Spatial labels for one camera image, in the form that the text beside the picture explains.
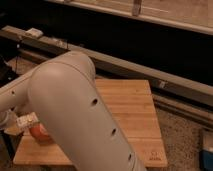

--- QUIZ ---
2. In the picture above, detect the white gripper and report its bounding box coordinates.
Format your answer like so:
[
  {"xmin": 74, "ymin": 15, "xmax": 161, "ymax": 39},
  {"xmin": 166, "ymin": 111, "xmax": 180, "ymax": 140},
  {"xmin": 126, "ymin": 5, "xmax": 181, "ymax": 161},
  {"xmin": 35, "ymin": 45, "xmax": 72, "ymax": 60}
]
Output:
[{"xmin": 0, "ymin": 110, "xmax": 17, "ymax": 130}]

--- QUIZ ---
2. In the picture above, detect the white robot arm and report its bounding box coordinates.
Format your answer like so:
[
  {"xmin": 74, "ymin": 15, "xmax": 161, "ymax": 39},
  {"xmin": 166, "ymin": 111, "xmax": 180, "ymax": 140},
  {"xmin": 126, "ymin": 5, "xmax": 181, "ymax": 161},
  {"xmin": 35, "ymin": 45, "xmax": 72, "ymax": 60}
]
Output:
[{"xmin": 0, "ymin": 51, "xmax": 147, "ymax": 171}]

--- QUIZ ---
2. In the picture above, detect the orange ceramic bowl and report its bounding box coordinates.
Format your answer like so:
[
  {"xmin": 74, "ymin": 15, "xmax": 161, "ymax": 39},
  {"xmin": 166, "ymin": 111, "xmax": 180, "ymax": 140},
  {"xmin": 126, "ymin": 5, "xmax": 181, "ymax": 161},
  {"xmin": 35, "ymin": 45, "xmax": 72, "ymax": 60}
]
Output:
[{"xmin": 29, "ymin": 124, "xmax": 53, "ymax": 143}]

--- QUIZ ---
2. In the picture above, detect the blue box on floor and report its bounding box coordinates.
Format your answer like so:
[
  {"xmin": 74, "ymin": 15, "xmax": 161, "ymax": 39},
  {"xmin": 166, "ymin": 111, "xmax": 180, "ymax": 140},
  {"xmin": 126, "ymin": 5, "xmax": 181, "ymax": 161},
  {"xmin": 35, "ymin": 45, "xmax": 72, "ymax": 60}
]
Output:
[{"xmin": 199, "ymin": 129, "xmax": 213, "ymax": 171}]

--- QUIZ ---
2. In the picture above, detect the wooden shelf at top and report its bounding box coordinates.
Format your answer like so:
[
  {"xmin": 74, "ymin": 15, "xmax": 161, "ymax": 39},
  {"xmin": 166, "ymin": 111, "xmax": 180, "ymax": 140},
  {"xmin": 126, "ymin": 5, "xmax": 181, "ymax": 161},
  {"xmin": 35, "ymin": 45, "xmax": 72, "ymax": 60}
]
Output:
[{"xmin": 46, "ymin": 0, "xmax": 213, "ymax": 36}]

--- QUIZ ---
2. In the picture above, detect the long grey floor rail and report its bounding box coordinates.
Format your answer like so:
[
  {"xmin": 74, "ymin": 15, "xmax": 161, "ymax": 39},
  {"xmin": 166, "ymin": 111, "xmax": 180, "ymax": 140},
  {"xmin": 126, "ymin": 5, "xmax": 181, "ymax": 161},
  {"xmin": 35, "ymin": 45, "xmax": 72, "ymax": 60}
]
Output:
[{"xmin": 0, "ymin": 26, "xmax": 213, "ymax": 107}]

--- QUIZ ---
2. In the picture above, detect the small white box on rail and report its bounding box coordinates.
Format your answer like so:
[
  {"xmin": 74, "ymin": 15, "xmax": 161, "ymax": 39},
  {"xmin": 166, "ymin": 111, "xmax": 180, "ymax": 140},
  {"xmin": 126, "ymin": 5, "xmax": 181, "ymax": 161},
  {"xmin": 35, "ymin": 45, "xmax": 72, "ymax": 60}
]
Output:
[{"xmin": 25, "ymin": 28, "xmax": 43, "ymax": 38}]

